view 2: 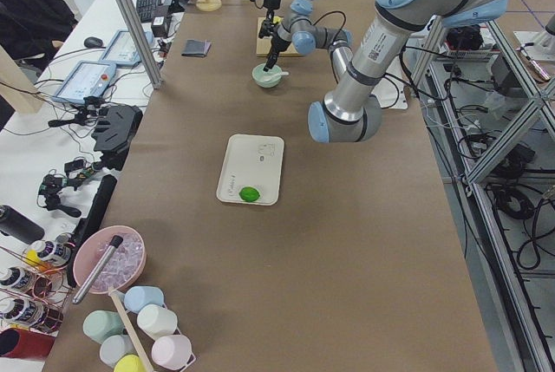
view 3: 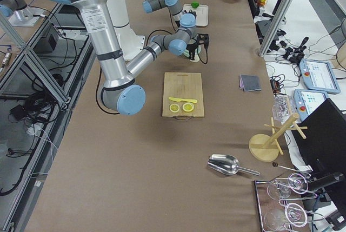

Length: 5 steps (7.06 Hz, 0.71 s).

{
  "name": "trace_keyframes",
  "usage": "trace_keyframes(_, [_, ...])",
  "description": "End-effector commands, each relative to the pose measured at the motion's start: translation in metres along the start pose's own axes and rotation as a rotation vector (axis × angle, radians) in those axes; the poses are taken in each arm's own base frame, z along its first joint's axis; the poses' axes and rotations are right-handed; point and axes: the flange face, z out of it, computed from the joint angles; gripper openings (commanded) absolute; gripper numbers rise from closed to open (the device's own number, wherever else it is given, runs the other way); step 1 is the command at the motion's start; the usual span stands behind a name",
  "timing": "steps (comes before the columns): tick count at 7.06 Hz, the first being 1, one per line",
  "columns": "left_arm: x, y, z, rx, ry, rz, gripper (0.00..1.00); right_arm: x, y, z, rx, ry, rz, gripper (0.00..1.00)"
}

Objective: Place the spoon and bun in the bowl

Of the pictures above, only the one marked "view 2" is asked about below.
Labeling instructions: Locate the grey cup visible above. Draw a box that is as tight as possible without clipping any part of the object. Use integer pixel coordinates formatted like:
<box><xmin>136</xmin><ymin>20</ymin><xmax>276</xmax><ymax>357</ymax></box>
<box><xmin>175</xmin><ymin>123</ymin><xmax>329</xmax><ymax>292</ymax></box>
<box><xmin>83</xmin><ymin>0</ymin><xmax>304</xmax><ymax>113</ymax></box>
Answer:
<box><xmin>99</xmin><ymin>335</ymin><xmax>135</xmax><ymax>368</ymax></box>

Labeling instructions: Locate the wooden cutting board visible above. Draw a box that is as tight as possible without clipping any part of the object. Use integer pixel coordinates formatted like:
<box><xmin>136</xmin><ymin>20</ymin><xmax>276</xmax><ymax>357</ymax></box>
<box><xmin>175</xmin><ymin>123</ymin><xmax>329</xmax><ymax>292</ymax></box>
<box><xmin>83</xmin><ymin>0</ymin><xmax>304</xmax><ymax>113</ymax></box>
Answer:
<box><xmin>256</xmin><ymin>16</ymin><xmax>300</xmax><ymax>57</ymax></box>

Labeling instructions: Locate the white cup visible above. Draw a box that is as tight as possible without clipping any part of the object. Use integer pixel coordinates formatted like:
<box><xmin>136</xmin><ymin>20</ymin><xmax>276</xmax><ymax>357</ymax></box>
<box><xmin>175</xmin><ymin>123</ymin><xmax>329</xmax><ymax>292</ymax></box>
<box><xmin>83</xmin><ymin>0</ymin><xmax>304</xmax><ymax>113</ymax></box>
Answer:
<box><xmin>137</xmin><ymin>304</ymin><xmax>178</xmax><ymax>340</ymax></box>

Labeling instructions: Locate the mint green bowl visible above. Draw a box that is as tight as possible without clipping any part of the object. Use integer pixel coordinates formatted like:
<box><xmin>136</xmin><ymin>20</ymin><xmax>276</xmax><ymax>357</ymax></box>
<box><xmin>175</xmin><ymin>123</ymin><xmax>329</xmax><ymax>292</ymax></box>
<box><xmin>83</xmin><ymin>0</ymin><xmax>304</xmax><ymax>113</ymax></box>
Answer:
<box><xmin>251</xmin><ymin>63</ymin><xmax>282</xmax><ymax>88</ymax></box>

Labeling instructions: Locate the near teach pendant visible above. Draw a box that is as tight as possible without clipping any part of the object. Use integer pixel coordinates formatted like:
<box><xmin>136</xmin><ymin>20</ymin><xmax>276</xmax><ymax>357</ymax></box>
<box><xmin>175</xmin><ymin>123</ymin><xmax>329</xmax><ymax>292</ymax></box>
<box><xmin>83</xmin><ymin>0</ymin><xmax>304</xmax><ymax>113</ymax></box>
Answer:
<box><xmin>51</xmin><ymin>61</ymin><xmax>116</xmax><ymax>105</ymax></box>

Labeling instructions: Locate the black bottle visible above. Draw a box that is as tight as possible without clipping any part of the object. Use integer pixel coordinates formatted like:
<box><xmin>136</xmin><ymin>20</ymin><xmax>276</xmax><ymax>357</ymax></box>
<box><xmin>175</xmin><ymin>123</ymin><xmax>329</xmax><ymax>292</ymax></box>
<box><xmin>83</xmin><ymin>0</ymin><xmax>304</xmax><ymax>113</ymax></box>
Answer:
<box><xmin>1</xmin><ymin>205</ymin><xmax>44</xmax><ymax>245</ymax></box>

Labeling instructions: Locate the green lime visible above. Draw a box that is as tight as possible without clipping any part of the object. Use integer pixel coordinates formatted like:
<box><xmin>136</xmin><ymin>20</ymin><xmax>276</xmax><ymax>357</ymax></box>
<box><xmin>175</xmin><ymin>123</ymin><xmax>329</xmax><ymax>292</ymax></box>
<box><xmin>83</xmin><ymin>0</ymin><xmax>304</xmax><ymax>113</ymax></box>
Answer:
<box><xmin>238</xmin><ymin>186</ymin><xmax>261</xmax><ymax>203</ymax></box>

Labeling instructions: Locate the grey folded cloth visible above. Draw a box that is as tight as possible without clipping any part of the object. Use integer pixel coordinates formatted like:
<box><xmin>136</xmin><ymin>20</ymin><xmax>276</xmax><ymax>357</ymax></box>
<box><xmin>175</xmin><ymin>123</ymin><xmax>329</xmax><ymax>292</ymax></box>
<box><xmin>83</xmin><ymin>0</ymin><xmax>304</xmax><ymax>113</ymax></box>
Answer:
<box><xmin>181</xmin><ymin>39</ymin><xmax>212</xmax><ymax>57</ymax></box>

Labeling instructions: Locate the teach pendant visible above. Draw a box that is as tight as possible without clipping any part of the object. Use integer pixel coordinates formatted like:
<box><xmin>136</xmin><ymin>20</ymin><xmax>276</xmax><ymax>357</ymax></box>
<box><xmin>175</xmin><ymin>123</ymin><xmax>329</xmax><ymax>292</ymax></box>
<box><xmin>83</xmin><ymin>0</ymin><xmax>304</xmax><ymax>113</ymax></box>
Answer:
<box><xmin>100</xmin><ymin>29</ymin><xmax>140</xmax><ymax>68</ymax></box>
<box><xmin>51</xmin><ymin>61</ymin><xmax>116</xmax><ymax>105</ymax></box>

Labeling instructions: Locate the red cup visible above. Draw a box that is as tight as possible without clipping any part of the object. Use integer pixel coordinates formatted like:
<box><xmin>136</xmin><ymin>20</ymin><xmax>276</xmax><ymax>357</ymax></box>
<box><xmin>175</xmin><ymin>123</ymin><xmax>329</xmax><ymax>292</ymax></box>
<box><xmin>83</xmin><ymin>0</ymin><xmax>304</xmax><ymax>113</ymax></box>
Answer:
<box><xmin>1</xmin><ymin>329</ymin><xmax>56</xmax><ymax>361</ymax></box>

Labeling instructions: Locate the metal muddler rod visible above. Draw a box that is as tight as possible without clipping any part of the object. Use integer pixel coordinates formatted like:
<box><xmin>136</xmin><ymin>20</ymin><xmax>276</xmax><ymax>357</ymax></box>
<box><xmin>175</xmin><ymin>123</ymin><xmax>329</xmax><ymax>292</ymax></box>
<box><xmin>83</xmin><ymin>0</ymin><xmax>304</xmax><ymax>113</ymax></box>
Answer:
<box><xmin>72</xmin><ymin>235</ymin><xmax>123</xmax><ymax>304</ymax></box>

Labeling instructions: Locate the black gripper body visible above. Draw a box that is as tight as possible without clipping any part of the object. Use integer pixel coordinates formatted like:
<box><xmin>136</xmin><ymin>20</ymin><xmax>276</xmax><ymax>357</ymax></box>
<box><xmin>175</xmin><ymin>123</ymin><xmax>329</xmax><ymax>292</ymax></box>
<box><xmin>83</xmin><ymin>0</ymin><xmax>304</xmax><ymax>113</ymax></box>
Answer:
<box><xmin>271</xmin><ymin>33</ymin><xmax>293</xmax><ymax>56</ymax></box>
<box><xmin>264</xmin><ymin>0</ymin><xmax>280</xmax><ymax>10</ymax></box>

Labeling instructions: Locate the blue cup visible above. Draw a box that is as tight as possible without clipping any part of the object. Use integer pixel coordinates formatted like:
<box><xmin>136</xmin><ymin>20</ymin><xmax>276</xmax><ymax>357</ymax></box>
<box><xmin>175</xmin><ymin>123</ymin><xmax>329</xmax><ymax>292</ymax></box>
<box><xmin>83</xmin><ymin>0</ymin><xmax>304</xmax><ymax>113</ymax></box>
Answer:
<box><xmin>123</xmin><ymin>285</ymin><xmax>165</xmax><ymax>314</ymax></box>

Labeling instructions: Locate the pink bowl with ice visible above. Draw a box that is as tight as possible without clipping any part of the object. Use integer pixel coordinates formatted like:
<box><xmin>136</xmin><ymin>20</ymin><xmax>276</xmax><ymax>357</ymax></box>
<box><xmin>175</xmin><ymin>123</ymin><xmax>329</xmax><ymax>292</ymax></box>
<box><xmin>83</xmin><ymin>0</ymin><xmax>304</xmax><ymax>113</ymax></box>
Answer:
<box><xmin>73</xmin><ymin>225</ymin><xmax>147</xmax><ymax>294</ymax></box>

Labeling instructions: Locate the yellow cup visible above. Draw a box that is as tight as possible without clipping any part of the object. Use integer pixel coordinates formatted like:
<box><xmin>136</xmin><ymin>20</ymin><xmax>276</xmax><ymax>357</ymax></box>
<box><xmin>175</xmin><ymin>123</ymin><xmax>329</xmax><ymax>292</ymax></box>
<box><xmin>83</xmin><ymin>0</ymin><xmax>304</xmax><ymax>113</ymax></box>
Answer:
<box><xmin>114</xmin><ymin>354</ymin><xmax>146</xmax><ymax>372</ymax></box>

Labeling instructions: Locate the green cup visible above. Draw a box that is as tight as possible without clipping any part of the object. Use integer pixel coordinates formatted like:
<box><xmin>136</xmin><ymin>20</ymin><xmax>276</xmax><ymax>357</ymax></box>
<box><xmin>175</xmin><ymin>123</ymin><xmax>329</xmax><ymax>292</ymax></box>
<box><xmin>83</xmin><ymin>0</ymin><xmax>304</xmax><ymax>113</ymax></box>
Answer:
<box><xmin>82</xmin><ymin>310</ymin><xmax>124</xmax><ymax>344</ymax></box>

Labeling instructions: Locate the cream rabbit tray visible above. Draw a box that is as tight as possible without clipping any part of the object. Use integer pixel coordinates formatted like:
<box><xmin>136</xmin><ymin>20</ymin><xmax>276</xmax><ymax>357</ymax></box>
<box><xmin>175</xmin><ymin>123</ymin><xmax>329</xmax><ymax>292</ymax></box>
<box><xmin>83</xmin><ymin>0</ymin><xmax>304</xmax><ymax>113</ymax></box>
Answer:
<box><xmin>216</xmin><ymin>134</ymin><xmax>284</xmax><ymax>206</ymax></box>

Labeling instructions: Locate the pink cup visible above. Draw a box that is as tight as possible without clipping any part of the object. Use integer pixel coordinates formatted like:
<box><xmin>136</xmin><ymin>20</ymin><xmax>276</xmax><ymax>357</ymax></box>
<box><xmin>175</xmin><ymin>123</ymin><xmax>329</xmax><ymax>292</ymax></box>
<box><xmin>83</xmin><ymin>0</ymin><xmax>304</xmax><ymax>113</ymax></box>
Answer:
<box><xmin>151</xmin><ymin>335</ymin><xmax>193</xmax><ymax>370</ymax></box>

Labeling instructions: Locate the white pedestal column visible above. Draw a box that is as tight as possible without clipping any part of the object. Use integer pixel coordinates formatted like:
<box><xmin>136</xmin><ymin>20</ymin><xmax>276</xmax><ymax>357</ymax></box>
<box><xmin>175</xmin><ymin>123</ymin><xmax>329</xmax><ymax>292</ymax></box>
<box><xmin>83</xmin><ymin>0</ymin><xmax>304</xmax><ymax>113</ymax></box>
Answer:
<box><xmin>372</xmin><ymin>58</ymin><xmax>408</xmax><ymax>110</ymax></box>

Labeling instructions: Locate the far teach pendant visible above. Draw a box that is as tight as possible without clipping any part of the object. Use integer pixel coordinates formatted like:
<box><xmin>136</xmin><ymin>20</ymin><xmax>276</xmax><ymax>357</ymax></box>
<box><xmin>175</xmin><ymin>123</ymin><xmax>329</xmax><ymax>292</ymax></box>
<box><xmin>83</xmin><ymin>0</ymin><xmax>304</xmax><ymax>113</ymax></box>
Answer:
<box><xmin>100</xmin><ymin>29</ymin><xmax>140</xmax><ymax>68</ymax></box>

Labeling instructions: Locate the black keyboard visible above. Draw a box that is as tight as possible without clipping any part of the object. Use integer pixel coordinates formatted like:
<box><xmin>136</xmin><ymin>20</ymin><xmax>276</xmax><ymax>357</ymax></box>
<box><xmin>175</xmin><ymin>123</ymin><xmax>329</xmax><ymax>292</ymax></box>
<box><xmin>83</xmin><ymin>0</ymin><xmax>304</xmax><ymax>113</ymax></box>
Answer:
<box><xmin>135</xmin><ymin>0</ymin><xmax>160</xmax><ymax>23</ymax></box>

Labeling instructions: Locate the seated person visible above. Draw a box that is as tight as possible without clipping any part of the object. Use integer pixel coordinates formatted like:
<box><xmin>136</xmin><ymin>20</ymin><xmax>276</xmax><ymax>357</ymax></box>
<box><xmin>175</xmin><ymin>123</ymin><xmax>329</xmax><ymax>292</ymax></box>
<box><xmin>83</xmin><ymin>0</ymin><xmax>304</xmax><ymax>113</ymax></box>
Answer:
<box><xmin>1</xmin><ymin>0</ymin><xmax>78</xmax><ymax>69</ymax></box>

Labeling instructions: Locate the computer mouse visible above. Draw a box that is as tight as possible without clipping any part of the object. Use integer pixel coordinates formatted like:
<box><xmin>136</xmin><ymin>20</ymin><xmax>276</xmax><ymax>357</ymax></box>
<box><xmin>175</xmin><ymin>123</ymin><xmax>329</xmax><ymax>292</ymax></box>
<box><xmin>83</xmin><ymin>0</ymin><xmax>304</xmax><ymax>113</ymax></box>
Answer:
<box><xmin>83</xmin><ymin>36</ymin><xmax>104</xmax><ymax>49</ymax></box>

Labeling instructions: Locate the aluminium frame post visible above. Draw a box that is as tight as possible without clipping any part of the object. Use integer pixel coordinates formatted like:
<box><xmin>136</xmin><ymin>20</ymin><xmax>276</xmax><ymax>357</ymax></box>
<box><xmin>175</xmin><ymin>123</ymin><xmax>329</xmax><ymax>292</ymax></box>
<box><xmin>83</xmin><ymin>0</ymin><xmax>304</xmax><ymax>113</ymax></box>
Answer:
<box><xmin>115</xmin><ymin>0</ymin><xmax>162</xmax><ymax>89</ymax></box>

